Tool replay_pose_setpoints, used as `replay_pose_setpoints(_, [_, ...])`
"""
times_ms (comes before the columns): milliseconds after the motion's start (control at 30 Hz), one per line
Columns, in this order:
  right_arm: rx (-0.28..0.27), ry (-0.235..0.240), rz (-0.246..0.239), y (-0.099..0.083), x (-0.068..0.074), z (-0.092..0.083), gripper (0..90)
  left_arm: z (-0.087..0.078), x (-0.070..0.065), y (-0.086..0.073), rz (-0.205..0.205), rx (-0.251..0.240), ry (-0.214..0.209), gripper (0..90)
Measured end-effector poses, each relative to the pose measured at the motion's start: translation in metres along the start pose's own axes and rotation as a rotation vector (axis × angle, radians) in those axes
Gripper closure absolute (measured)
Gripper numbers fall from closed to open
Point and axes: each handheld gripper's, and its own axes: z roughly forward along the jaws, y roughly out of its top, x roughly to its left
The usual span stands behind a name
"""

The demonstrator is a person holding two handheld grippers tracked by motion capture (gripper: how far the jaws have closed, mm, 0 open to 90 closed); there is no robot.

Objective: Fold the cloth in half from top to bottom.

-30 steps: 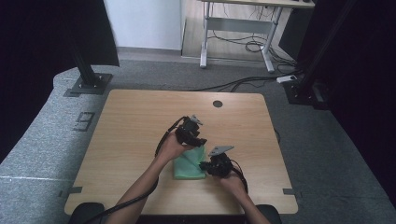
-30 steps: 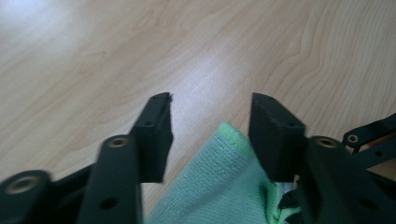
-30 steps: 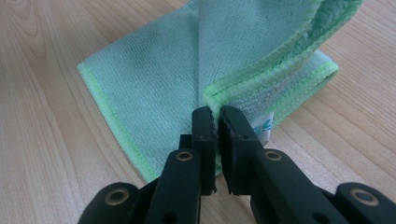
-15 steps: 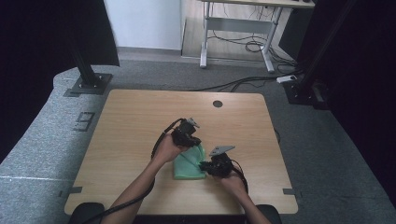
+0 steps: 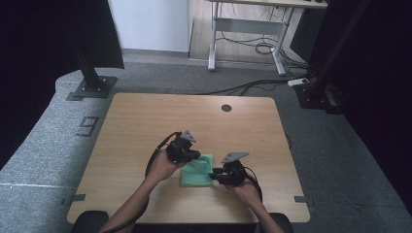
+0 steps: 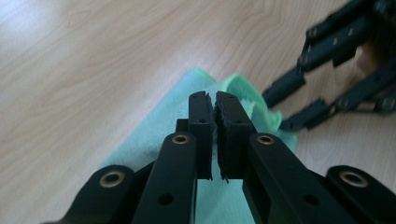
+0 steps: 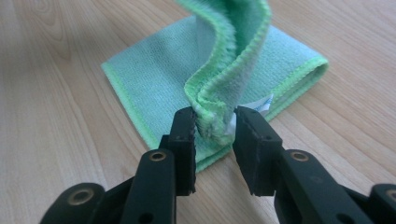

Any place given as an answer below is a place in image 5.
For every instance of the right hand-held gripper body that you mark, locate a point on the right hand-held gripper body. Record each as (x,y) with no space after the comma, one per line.
(234,173)

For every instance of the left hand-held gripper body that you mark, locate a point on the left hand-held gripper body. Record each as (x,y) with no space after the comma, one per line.
(179,150)

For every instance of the green microfibre towel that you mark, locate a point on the green microfibre towel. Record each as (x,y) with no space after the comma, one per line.
(196,176)

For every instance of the person's right hand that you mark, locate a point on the person's right hand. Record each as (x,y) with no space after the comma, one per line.
(247,192)

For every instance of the person's left hand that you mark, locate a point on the person's left hand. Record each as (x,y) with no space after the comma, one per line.
(162,168)

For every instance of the black round table grommet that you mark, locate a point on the black round table grommet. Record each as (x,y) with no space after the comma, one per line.
(226,108)

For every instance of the person's right leg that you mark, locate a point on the person's right leg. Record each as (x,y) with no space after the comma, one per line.
(285,221)

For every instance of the person's leg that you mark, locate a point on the person's leg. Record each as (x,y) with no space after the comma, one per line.
(285,221)
(87,223)

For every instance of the grey tape strip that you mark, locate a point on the grey tape strip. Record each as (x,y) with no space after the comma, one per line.
(75,198)
(302,199)

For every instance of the black metal stand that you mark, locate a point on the black metal stand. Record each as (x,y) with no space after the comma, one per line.
(315,87)
(92,82)

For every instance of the white power strip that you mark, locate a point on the white power strip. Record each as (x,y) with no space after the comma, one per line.
(298,82)

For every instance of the person's left leg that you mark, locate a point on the person's left leg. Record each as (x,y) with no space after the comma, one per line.
(87,223)

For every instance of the black box under desk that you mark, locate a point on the black box under desk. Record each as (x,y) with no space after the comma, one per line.
(306,35)

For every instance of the black curtain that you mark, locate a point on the black curtain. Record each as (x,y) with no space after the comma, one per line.
(379,81)
(39,64)

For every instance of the white desk frame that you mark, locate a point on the white desk frame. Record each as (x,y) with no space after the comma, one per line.
(247,26)

